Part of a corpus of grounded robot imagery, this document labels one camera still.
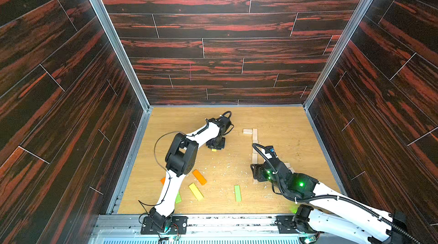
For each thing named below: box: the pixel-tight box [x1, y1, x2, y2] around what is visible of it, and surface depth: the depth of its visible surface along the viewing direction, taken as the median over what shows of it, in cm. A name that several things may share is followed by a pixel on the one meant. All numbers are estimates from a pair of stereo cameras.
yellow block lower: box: [188, 182, 205, 202], surface depth 84 cm
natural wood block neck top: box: [252, 128, 259, 144], surface depth 106 cm
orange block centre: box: [192, 169, 208, 186], surface depth 90 cm
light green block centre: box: [233, 184, 242, 203], surface depth 84 cm
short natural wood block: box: [242, 128, 253, 135], surface depth 107 cm
